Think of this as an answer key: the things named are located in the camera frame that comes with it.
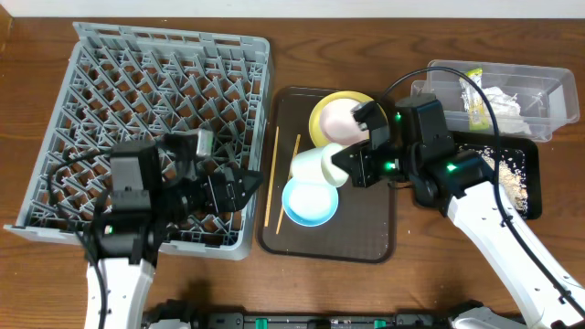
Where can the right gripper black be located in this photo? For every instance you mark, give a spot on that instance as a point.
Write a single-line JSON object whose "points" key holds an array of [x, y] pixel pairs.
{"points": [[361, 173]]}

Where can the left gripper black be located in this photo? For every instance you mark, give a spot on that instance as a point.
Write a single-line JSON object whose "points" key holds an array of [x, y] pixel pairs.
{"points": [[218, 190]]}

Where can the pink bowl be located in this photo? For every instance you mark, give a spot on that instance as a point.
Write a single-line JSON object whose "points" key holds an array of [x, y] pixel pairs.
{"points": [[338, 124]]}

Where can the wooden chopstick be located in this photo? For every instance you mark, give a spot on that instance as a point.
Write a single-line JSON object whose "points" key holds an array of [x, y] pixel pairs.
{"points": [[272, 174], [294, 153]]}

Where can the white plastic cup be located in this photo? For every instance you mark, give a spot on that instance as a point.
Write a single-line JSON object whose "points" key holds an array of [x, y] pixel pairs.
{"points": [[316, 166]]}

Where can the light blue bowl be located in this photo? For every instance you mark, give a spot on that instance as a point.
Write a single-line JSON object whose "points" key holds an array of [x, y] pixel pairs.
{"points": [[309, 204]]}

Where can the green snack wrapper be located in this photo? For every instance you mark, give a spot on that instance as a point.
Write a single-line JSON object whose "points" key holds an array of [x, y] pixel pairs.
{"points": [[474, 106]]}

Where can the white paper napkin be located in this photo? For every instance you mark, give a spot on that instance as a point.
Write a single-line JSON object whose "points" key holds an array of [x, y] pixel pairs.
{"points": [[507, 111]]}

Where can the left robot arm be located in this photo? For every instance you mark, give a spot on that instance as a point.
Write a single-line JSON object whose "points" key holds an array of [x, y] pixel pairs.
{"points": [[154, 187]]}

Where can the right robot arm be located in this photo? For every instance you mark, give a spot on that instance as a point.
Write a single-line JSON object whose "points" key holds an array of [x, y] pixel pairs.
{"points": [[413, 144]]}

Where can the spilled rice food waste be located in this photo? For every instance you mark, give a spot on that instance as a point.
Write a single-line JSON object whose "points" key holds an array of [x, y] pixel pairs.
{"points": [[512, 173]]}

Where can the grey plastic dishwasher rack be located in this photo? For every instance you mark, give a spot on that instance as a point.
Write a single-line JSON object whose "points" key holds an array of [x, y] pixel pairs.
{"points": [[127, 84]]}

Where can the yellow round plate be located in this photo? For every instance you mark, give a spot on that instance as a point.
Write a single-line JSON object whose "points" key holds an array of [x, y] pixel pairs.
{"points": [[316, 134]]}

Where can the dark brown serving tray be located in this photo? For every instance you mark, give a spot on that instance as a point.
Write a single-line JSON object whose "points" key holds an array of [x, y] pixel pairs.
{"points": [[363, 228]]}

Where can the black rectangular tray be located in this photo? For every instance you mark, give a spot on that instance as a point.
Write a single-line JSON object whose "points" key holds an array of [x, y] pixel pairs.
{"points": [[530, 150]]}

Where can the clear plastic bin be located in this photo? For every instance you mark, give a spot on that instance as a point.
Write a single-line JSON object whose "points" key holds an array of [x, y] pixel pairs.
{"points": [[547, 96]]}

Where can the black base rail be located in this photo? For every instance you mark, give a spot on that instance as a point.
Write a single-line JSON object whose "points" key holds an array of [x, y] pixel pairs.
{"points": [[178, 314]]}

